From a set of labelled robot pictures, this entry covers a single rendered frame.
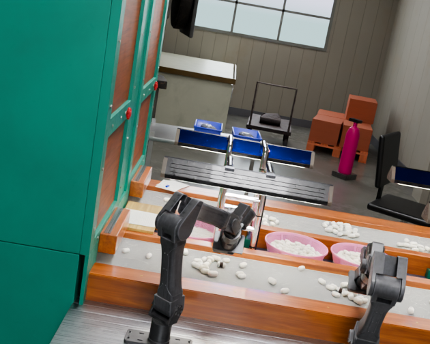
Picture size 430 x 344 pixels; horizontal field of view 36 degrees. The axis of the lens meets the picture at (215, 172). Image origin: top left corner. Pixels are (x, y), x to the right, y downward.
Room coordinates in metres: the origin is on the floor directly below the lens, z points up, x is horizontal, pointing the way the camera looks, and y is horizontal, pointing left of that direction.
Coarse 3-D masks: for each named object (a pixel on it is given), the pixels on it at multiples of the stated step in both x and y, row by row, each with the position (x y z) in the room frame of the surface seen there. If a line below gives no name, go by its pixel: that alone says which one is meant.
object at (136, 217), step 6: (132, 210) 2.59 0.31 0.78; (138, 210) 2.61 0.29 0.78; (132, 216) 2.52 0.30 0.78; (138, 216) 2.53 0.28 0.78; (144, 216) 2.54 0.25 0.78; (150, 216) 2.55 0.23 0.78; (132, 222) 2.45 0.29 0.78; (138, 222) 2.46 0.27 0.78; (144, 222) 2.48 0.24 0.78; (150, 222) 2.49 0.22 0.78
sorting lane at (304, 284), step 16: (128, 240) 2.35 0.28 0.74; (112, 256) 2.17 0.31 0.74; (128, 256) 2.20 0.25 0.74; (144, 256) 2.22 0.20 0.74; (160, 256) 2.25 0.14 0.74; (192, 256) 2.30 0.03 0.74; (224, 256) 2.36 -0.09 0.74; (192, 272) 2.15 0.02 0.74; (224, 272) 2.20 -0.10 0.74; (256, 272) 2.25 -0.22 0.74; (272, 272) 2.28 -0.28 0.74; (288, 272) 2.31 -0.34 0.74; (304, 272) 2.34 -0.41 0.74; (320, 272) 2.37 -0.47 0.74; (256, 288) 2.11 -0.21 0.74; (272, 288) 2.14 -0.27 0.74; (288, 288) 2.16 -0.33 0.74; (304, 288) 2.19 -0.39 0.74; (320, 288) 2.21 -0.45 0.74; (416, 288) 2.38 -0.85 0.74; (352, 304) 2.12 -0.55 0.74; (368, 304) 2.14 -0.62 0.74; (400, 304) 2.19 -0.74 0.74; (416, 304) 2.22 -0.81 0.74
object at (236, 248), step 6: (216, 234) 2.06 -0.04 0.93; (216, 240) 2.05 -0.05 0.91; (222, 240) 2.01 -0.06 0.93; (240, 240) 2.06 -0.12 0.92; (216, 246) 2.03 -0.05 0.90; (222, 246) 2.03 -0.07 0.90; (228, 246) 2.00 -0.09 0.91; (234, 246) 2.02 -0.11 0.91; (240, 246) 2.04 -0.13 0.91; (234, 252) 2.03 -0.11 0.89; (240, 252) 2.03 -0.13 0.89
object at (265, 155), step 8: (232, 136) 2.83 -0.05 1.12; (232, 144) 2.69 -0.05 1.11; (264, 144) 2.76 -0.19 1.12; (264, 152) 2.68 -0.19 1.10; (264, 160) 2.67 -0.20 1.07; (264, 168) 2.68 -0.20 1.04; (224, 208) 2.68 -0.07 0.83; (256, 208) 2.67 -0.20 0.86; (248, 232) 2.67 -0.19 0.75; (248, 240) 2.67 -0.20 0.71
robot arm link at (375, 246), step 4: (368, 244) 2.00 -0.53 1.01; (372, 244) 1.98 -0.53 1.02; (376, 244) 1.97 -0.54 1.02; (380, 244) 1.97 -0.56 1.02; (368, 248) 1.99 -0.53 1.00; (372, 248) 1.96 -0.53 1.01; (376, 248) 1.96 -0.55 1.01; (380, 248) 1.96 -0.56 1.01; (384, 248) 1.99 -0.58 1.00; (368, 252) 1.98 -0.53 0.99; (372, 252) 1.95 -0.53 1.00; (364, 260) 1.89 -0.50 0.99; (360, 264) 1.90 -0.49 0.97; (364, 264) 1.88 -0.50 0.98; (360, 268) 1.89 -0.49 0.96; (364, 268) 1.88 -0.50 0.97; (360, 272) 1.91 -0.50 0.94
